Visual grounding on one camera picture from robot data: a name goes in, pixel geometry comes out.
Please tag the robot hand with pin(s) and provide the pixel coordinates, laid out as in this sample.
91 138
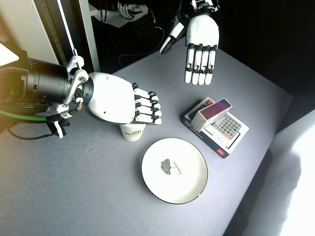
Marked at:
203 29
110 98

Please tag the white paper cup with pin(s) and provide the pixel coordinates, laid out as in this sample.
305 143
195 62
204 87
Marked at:
133 132

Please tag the small purple-topped box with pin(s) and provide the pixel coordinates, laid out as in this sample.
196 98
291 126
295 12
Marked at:
216 109

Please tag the spare white robot hand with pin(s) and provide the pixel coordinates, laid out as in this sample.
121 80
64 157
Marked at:
128 9

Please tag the white plate dark rim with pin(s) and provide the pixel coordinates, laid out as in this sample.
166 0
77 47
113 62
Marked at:
174 172

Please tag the white calculator box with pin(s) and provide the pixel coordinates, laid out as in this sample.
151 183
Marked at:
229 130

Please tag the white paper sheet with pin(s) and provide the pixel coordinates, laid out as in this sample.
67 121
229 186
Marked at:
113 20

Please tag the white cabinet panel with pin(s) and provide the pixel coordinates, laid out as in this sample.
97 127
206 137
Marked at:
29 24

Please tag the black wrist camera white bracket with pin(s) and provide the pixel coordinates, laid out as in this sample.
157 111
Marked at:
59 127

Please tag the white cabinet post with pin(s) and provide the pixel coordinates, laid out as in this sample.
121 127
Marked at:
88 29

